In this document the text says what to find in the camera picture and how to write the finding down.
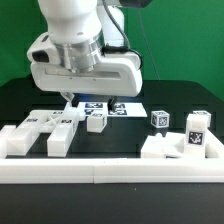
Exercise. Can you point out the white chair back frame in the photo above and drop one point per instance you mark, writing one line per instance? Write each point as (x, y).
(60, 125)

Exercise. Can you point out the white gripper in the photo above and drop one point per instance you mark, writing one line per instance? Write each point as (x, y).
(113, 76)

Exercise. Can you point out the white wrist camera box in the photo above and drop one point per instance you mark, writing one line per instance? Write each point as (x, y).
(43, 51)

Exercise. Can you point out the white chair seat part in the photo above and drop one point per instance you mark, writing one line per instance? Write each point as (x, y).
(173, 145)

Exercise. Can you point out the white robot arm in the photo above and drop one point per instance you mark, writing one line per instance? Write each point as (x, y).
(85, 50)

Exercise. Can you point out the white marker sheet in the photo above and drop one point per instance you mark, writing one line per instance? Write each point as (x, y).
(121, 109)

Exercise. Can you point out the white U-shaped fence frame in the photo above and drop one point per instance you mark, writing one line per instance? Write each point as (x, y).
(37, 171)

